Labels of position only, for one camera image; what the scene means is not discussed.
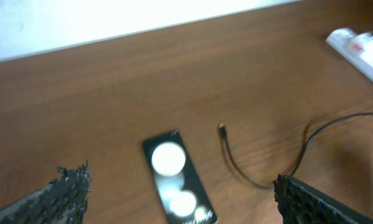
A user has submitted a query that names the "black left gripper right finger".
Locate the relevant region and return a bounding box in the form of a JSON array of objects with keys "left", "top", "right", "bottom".
[{"left": 273, "top": 175, "right": 373, "bottom": 224}]

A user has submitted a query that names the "white power strip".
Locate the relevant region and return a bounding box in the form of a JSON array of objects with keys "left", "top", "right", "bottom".
[{"left": 326, "top": 28, "right": 373, "bottom": 82}]

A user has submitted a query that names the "black USB charger cable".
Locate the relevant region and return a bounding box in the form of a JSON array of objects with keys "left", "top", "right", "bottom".
[{"left": 218, "top": 112, "right": 373, "bottom": 190}]

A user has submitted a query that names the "white USB wall adapter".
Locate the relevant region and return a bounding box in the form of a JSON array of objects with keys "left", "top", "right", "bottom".
[{"left": 352, "top": 32, "right": 373, "bottom": 53}]

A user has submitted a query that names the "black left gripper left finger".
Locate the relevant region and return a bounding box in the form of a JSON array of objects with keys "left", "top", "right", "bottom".
[{"left": 0, "top": 163, "right": 91, "bottom": 224}]

